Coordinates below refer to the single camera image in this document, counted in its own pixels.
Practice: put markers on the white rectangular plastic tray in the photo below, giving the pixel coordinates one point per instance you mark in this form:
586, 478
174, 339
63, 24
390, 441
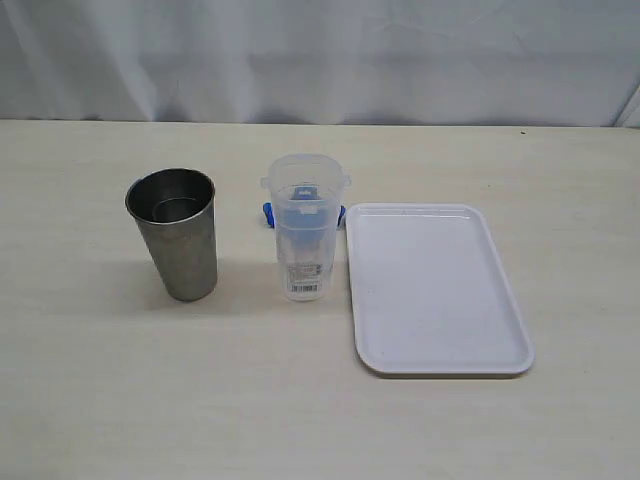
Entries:
429, 293

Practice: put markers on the clear tall plastic container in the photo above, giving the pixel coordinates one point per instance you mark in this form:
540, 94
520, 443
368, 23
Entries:
305, 273

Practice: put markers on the blue plastic container lid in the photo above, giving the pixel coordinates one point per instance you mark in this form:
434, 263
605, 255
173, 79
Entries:
303, 226

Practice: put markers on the stainless steel tumbler cup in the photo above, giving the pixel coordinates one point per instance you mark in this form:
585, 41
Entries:
174, 212

